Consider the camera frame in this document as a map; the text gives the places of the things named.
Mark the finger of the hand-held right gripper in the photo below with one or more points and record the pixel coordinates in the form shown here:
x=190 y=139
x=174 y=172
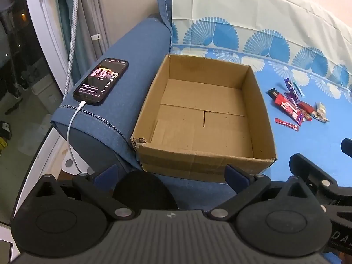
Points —
x=347 y=144
x=312 y=168

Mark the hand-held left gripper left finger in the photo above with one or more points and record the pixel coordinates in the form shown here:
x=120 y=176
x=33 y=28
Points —
x=106 y=176

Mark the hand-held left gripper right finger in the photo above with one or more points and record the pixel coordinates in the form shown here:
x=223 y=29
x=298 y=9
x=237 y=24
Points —
x=236 y=177

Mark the clear green peanut packet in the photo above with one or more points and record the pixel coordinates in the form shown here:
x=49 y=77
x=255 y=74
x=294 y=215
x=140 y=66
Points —
x=320 y=116

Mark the beige brown snack packet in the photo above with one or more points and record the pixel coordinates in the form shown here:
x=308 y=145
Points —
x=320 y=106

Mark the red square snack packet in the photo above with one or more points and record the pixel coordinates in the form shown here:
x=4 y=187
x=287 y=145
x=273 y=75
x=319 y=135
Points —
x=304 y=106

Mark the large red snack packet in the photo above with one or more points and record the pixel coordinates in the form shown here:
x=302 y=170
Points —
x=289 y=108

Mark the cardboard box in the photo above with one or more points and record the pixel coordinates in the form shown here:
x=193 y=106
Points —
x=203 y=115

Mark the black chocolate bar packet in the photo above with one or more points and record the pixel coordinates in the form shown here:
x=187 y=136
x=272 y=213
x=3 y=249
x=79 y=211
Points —
x=272 y=92

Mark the blue fan-print blanket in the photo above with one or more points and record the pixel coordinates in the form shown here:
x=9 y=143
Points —
x=302 y=148

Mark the small brown-red snack packet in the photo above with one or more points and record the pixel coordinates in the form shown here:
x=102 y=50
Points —
x=307 y=116

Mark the red stick packet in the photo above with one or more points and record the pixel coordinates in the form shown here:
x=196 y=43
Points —
x=287 y=124

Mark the teal stick packet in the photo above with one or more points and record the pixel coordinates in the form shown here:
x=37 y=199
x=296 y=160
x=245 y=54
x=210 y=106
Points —
x=299 y=89

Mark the purple snack packet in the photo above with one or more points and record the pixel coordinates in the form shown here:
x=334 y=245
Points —
x=291 y=86

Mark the black smartphone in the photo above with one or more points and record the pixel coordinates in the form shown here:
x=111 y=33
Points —
x=101 y=81

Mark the white plastic bin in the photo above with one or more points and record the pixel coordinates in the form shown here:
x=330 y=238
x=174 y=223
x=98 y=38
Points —
x=45 y=95

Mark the blue sofa armrest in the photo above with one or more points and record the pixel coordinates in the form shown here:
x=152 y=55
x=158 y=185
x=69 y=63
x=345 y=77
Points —
x=132 y=60

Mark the teal curtain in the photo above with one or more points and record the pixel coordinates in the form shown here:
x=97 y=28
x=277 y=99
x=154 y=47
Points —
x=64 y=13

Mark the white window frame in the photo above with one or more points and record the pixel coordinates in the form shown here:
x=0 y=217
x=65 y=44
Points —
x=44 y=19

